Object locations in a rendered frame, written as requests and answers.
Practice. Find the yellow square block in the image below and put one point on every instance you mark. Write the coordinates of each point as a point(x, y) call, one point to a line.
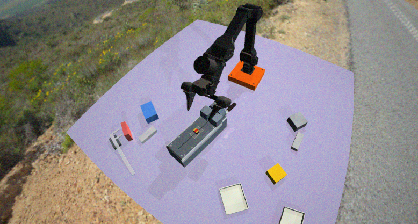
point(276, 173)

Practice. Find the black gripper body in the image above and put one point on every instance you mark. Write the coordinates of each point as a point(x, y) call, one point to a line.
point(220, 100)

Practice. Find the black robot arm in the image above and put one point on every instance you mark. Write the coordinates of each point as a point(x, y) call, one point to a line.
point(213, 60)

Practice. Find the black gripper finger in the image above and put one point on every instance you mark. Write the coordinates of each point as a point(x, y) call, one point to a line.
point(216, 108)
point(189, 98)

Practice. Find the blue rectangular block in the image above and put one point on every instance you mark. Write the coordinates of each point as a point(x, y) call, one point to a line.
point(149, 112)

